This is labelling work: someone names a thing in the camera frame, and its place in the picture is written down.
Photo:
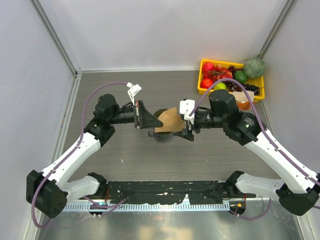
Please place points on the brown paper coffee filter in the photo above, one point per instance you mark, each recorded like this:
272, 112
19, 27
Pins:
172, 122

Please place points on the red apple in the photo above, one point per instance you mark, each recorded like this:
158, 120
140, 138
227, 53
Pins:
206, 83
208, 67

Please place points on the light green apple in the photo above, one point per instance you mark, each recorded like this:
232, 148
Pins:
220, 86

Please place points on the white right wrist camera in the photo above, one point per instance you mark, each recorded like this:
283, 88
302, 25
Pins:
185, 107

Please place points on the white slotted cable duct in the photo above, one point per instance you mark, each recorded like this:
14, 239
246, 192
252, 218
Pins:
85, 206

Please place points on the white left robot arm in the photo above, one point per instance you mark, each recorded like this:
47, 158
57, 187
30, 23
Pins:
50, 189

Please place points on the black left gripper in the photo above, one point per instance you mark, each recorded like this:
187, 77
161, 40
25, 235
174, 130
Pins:
145, 119

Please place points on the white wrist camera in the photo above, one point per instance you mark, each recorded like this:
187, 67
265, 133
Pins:
133, 90
185, 107

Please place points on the red apple upper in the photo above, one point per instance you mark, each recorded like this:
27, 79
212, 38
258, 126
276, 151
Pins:
208, 67

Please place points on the green glass coffee dripper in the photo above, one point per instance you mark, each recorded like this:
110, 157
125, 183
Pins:
158, 135

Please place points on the red apple lower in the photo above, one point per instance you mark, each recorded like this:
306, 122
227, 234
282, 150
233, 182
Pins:
206, 83

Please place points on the yellow plastic fruit tray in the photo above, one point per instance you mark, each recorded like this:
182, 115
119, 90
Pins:
259, 82

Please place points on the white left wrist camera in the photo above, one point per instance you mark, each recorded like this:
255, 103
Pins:
133, 90

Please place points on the green avocado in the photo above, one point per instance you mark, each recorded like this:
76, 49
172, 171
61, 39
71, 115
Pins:
240, 76

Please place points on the red pink peaches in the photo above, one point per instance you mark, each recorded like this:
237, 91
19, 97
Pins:
221, 72

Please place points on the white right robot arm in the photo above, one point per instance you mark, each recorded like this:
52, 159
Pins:
298, 188

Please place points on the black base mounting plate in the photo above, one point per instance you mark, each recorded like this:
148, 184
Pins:
167, 192

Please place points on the green textured melon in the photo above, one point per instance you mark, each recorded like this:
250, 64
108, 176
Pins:
254, 68

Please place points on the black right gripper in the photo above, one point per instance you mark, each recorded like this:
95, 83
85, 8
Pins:
187, 132

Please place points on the orange coffee filter box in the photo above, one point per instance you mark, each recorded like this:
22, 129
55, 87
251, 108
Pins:
242, 100

